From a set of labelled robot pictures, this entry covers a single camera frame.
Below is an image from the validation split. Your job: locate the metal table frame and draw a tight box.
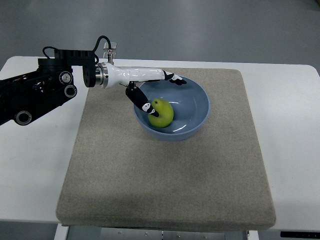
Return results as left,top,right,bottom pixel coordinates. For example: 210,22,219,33
53,223,260,240

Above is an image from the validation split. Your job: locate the green pear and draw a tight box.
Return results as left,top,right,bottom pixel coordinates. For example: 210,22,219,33
148,98,174,128

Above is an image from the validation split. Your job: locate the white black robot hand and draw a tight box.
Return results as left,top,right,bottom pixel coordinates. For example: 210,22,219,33
95,62,187,117

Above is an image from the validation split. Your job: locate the beige felt mat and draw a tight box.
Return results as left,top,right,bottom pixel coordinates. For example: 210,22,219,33
56,68,276,232

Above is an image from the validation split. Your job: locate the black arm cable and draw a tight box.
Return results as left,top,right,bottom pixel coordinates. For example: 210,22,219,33
41,35,115,63

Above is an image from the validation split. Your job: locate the blue bowl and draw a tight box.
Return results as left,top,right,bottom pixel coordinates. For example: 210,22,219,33
133,76,211,142

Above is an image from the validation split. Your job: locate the clear floor plate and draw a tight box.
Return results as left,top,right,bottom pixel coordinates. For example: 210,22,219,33
103,41,117,59

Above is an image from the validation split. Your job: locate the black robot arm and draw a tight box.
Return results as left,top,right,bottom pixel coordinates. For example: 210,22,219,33
0,48,99,126

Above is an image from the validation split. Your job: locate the black label plate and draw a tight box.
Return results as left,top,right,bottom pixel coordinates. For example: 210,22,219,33
280,231,320,239

